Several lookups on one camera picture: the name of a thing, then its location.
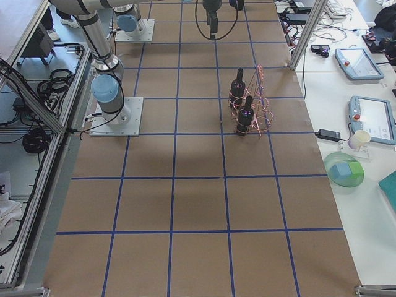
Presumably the far wine bottle in basket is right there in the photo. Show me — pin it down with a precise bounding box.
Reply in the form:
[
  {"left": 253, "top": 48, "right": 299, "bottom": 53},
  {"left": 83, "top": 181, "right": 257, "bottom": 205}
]
[{"left": 229, "top": 68, "right": 246, "bottom": 107}]

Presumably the green bowl with blocks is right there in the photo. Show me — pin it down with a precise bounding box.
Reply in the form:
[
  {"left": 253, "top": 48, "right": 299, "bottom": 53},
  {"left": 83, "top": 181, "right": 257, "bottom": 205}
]
[{"left": 324, "top": 152, "right": 364, "bottom": 188}]

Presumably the white paper cup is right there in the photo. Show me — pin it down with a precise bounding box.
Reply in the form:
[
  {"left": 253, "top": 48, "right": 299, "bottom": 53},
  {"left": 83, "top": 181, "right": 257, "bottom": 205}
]
[{"left": 348, "top": 130, "right": 371, "bottom": 151}]

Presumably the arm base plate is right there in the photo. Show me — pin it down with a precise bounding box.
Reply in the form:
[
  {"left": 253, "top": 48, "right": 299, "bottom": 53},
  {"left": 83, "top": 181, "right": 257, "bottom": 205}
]
[
  {"left": 89, "top": 97, "right": 144, "bottom": 137},
  {"left": 115, "top": 17, "right": 155, "bottom": 43}
]

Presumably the wine bottle in basket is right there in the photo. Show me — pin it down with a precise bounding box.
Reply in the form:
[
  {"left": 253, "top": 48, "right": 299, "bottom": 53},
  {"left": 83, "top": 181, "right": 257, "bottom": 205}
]
[
  {"left": 229, "top": 68, "right": 246, "bottom": 107},
  {"left": 236, "top": 95, "right": 254, "bottom": 136}
]

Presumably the black power adapter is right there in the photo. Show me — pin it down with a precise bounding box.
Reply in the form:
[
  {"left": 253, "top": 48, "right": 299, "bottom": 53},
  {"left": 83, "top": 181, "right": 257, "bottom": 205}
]
[{"left": 315, "top": 129, "right": 341, "bottom": 142}]

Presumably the teach pendant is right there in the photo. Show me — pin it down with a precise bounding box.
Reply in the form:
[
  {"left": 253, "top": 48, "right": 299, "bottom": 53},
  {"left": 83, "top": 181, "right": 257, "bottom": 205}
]
[
  {"left": 334, "top": 48, "right": 384, "bottom": 80},
  {"left": 348, "top": 95, "right": 395, "bottom": 145}
]

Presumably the far teach pendant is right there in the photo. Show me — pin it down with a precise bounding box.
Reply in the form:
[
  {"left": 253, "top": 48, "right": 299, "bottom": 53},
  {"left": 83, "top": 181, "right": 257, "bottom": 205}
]
[{"left": 334, "top": 48, "right": 384, "bottom": 80}]

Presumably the copper wire wine basket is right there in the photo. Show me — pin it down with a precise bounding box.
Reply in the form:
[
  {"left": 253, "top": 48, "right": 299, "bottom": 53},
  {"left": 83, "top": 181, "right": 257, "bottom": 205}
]
[{"left": 228, "top": 65, "right": 274, "bottom": 136}]

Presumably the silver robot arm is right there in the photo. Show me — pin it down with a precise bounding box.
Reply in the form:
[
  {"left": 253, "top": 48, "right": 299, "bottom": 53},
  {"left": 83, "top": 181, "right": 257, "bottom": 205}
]
[
  {"left": 114, "top": 4, "right": 146, "bottom": 37},
  {"left": 51, "top": 1, "right": 145, "bottom": 125}
]

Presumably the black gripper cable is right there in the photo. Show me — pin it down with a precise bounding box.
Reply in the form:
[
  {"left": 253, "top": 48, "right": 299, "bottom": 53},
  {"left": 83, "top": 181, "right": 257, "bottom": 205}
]
[{"left": 194, "top": 0, "right": 246, "bottom": 41}]

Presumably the teal foam pad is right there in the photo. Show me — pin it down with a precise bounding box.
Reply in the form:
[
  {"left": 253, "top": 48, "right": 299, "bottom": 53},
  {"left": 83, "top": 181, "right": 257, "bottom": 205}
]
[{"left": 378, "top": 171, "right": 396, "bottom": 211}]

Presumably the near teach pendant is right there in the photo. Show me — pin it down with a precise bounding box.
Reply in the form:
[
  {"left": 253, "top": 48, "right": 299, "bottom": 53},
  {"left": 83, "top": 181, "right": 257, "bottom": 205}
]
[{"left": 348, "top": 95, "right": 395, "bottom": 145}]

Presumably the near wine bottle in basket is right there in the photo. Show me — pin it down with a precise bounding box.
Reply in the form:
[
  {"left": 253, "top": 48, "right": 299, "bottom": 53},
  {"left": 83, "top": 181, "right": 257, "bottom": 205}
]
[{"left": 236, "top": 95, "right": 254, "bottom": 136}]

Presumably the aluminium frame post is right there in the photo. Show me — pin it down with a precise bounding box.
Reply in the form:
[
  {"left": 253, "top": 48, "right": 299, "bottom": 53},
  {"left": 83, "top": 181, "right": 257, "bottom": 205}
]
[{"left": 289, "top": 0, "right": 327, "bottom": 71}]

